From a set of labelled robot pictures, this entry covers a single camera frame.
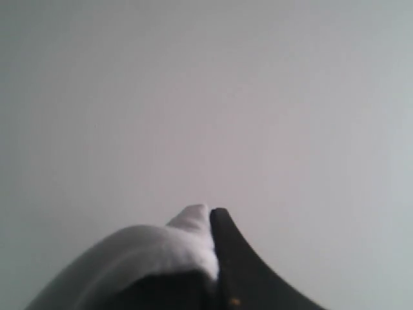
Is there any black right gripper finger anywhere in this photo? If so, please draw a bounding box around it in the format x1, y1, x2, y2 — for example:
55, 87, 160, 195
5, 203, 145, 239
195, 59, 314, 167
210, 208, 322, 310

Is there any white t-shirt red lettering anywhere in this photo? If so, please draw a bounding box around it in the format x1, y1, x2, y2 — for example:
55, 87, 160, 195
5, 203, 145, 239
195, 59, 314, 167
27, 204, 219, 309

